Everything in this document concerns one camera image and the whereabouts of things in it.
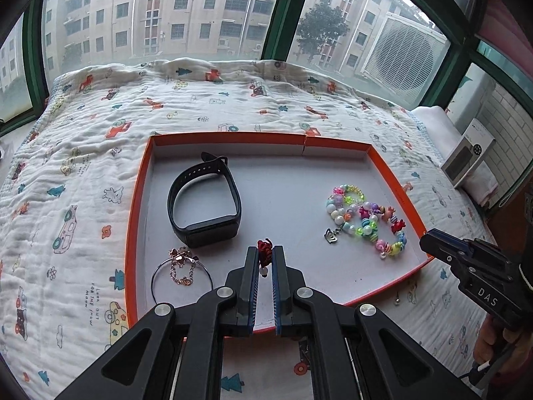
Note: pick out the red knot charm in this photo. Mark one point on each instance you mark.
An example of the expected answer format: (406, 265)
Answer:
(264, 250)

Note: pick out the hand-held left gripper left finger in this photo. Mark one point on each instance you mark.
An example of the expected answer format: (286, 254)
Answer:
(252, 291)

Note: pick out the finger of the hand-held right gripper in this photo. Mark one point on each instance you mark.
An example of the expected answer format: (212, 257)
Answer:
(439, 249)
(449, 236)

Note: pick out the beige apartment building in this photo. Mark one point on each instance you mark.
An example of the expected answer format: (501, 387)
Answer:
(187, 8)

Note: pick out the white box with grey window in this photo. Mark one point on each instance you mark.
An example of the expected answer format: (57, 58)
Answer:
(462, 162)

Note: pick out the black smart band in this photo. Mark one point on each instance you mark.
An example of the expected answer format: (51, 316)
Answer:
(208, 237)

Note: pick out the white cartoon printed blanket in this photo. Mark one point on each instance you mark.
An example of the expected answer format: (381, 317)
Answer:
(104, 175)

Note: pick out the person's right hand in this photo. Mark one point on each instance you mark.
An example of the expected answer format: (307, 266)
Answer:
(484, 343)

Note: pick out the white pillow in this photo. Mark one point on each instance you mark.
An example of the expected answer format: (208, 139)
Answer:
(433, 118)

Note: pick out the pink curtain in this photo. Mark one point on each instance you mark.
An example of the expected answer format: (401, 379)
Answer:
(508, 16)

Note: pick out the green tree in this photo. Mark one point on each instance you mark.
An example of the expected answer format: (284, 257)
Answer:
(322, 29)

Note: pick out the thin silver bangle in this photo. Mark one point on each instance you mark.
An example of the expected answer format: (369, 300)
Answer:
(153, 279)

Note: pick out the green window frame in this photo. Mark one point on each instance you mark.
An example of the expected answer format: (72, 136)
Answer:
(287, 12)

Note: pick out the orange rimmed cardboard tray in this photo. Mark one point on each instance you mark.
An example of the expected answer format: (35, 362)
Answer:
(283, 183)

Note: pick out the white louvred outdoor unit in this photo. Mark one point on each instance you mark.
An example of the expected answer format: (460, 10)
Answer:
(404, 58)

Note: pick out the silver butterfly charm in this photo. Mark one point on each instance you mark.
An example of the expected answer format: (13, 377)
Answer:
(331, 236)

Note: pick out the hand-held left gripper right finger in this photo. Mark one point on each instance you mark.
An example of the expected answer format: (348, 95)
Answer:
(275, 291)

